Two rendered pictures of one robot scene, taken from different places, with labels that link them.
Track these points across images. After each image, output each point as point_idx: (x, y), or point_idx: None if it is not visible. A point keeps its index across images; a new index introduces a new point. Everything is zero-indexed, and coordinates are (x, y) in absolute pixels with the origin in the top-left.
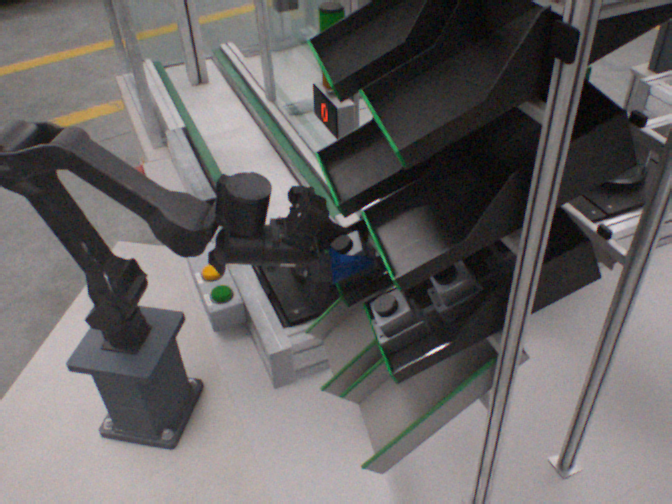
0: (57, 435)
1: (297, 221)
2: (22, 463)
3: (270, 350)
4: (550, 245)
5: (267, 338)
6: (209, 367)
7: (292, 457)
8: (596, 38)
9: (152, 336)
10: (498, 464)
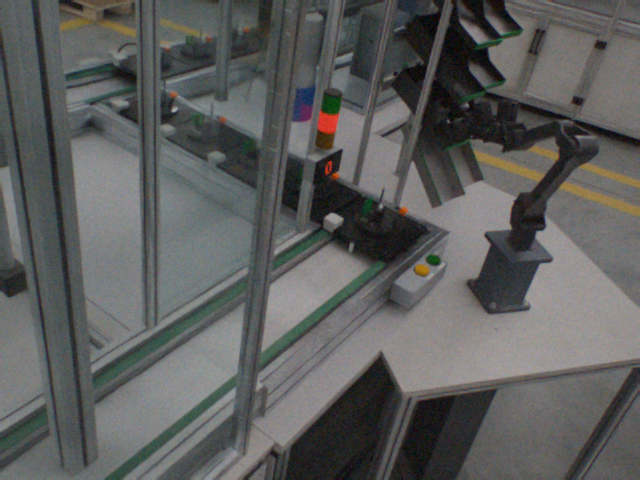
0: (548, 328)
1: (490, 110)
2: (572, 333)
3: (447, 232)
4: None
5: (442, 235)
6: (454, 285)
7: (467, 241)
8: None
9: (508, 236)
10: (413, 188)
